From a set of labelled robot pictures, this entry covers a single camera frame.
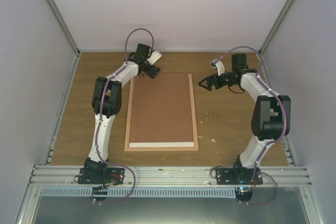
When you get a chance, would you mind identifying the left aluminium corner post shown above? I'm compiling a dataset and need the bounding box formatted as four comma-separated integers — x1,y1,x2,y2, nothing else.
33,0,81,58

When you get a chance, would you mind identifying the slotted grey cable duct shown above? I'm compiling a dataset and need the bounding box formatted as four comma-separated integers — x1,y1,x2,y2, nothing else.
40,186,235,198

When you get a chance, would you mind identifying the right aluminium corner post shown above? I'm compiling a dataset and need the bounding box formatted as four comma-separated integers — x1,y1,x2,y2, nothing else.
259,0,295,55

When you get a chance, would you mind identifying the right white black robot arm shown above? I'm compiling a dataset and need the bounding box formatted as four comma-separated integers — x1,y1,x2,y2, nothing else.
198,54,291,185

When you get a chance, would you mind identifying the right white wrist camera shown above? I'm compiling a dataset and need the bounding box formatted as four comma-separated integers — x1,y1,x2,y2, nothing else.
210,59,226,76

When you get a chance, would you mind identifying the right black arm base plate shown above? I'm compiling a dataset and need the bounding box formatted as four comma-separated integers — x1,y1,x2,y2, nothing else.
209,166,263,186

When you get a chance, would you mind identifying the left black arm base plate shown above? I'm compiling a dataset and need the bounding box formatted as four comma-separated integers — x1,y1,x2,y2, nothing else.
74,167,125,185

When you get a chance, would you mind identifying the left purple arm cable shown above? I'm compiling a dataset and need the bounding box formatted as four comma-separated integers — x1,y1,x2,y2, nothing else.
96,28,155,167

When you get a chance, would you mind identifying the aluminium front mounting rail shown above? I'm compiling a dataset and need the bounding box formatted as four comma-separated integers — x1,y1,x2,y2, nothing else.
28,165,311,187

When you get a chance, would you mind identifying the light wooden picture frame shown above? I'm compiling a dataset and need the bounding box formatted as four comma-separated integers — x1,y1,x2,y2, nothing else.
123,72,200,153

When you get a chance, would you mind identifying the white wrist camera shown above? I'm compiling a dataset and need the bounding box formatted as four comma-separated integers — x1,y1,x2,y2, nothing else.
210,59,226,76
147,51,162,65

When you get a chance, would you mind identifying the brown frame backing board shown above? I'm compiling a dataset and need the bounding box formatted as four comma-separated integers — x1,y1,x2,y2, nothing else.
128,73,194,144

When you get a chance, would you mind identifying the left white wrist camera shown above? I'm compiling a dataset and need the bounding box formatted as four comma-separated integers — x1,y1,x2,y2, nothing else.
147,51,162,65

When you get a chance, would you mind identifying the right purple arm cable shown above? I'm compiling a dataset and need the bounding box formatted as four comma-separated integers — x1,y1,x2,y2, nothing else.
214,45,287,180

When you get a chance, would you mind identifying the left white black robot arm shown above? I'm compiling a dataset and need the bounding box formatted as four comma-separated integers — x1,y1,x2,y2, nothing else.
84,44,162,184

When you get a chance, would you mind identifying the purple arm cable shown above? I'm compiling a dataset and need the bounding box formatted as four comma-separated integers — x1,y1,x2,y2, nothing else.
96,28,155,167
214,45,287,180

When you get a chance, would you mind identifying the aluminium corner post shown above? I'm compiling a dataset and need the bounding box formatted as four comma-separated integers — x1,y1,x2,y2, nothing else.
33,0,81,58
259,0,295,55

